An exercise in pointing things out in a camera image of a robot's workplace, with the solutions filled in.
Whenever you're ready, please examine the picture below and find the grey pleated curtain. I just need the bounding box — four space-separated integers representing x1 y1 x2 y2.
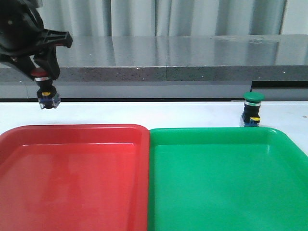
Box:
38 0 286 37

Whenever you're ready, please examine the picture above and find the red mushroom push button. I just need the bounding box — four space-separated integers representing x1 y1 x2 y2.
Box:
31 68 61 109

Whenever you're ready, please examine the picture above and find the green mushroom push button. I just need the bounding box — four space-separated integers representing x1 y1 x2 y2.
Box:
241 91 264 127

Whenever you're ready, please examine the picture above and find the grey stone counter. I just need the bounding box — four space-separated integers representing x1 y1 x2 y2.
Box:
0 34 308 100

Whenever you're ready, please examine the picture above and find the green plastic tray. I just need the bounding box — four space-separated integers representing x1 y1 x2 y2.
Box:
148 128 308 231

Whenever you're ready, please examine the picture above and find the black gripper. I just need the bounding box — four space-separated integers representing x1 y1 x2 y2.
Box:
0 0 73 81

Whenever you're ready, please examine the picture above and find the red plastic tray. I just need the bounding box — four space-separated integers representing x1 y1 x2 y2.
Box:
0 125 150 231

